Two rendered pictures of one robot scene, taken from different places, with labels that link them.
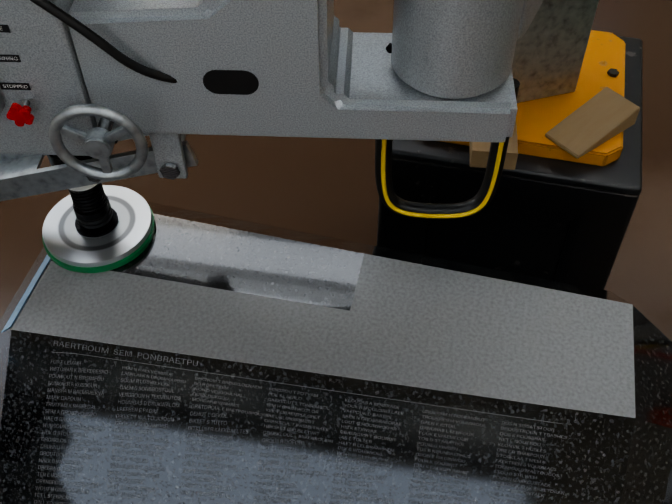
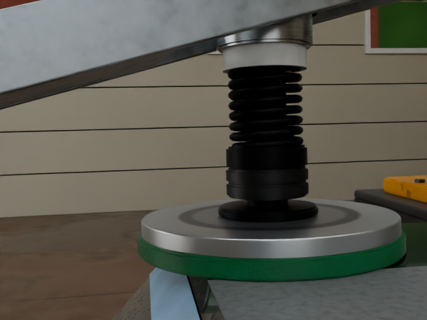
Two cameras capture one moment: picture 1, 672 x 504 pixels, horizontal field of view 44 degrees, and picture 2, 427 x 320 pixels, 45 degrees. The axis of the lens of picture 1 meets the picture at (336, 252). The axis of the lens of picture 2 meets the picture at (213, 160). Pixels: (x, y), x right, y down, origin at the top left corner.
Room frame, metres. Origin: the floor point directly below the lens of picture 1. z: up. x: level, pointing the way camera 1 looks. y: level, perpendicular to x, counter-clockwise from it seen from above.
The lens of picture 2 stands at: (0.73, 0.67, 0.92)
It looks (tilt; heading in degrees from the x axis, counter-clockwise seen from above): 3 degrees down; 340
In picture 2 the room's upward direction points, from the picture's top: 2 degrees counter-clockwise
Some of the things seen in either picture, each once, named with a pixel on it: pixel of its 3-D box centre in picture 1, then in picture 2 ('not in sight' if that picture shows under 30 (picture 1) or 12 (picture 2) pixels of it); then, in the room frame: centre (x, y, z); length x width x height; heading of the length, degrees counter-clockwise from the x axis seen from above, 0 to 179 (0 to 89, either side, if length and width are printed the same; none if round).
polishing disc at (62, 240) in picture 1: (97, 224); (267, 221); (1.13, 0.47, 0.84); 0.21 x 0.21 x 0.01
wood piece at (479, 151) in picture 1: (492, 130); not in sight; (1.44, -0.36, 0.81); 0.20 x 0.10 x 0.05; 174
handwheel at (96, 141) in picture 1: (104, 128); not in sight; (1.00, 0.36, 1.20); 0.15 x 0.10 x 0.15; 87
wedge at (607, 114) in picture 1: (592, 122); not in sight; (1.47, -0.59, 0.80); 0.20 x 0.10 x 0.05; 127
